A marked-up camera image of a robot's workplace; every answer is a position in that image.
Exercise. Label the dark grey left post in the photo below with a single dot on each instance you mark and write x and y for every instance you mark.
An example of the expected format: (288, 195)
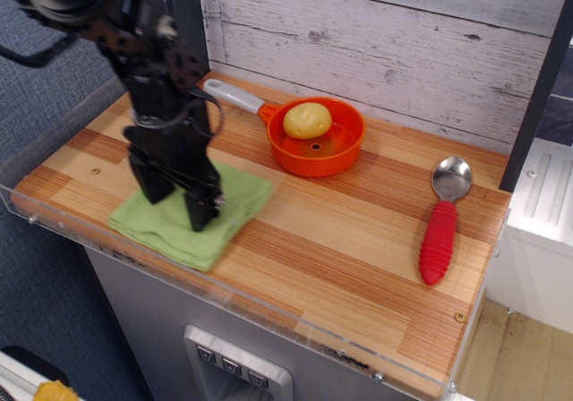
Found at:
(188, 16)

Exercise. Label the yellow toy potato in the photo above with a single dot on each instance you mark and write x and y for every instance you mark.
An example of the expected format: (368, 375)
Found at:
(307, 121)

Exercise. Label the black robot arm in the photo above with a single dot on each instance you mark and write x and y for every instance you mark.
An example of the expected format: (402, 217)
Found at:
(138, 37)

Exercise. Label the dark grey right post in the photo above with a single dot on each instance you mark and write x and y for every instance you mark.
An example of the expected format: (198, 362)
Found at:
(548, 74)

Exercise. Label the green cloth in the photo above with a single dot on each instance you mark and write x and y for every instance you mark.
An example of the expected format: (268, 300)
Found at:
(165, 227)

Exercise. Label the yellow object at corner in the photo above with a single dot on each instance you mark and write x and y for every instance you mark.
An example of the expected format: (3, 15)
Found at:
(55, 391)

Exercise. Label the orange pan with grey handle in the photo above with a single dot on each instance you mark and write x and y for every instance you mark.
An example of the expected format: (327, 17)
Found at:
(329, 151)

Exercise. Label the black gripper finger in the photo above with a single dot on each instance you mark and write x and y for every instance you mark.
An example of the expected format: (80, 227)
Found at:
(153, 184)
(201, 207)

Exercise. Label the clear acrylic table guard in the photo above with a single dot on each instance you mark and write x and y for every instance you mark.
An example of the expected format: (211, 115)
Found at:
(349, 286)

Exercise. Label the white ridged appliance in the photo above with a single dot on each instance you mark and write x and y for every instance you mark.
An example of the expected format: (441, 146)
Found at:
(531, 269)

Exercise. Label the grey cabinet with button panel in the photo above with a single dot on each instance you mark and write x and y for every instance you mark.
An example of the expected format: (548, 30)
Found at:
(190, 346)

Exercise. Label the metal spoon with red handle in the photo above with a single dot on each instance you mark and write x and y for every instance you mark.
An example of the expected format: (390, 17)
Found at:
(451, 181)

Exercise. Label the dark grey post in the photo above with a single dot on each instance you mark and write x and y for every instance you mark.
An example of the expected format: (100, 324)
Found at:
(548, 74)
(188, 16)

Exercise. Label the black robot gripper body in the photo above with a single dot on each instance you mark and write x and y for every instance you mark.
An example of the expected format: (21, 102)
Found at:
(178, 148)

